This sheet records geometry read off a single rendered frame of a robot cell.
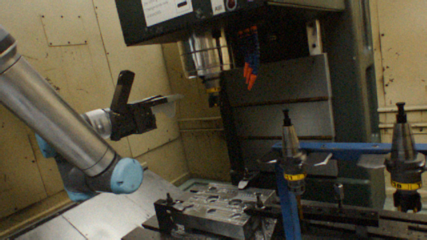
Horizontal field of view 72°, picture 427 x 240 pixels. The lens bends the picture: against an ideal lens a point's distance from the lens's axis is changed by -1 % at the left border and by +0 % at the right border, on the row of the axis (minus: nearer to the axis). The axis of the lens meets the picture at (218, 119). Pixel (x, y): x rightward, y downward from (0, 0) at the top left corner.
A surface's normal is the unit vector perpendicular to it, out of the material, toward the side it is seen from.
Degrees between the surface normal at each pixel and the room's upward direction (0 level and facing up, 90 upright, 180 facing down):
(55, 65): 90
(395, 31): 90
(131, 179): 90
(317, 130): 87
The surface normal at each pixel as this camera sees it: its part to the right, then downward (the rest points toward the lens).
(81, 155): 0.39, 0.47
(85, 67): 0.80, -0.04
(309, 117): -0.55, 0.25
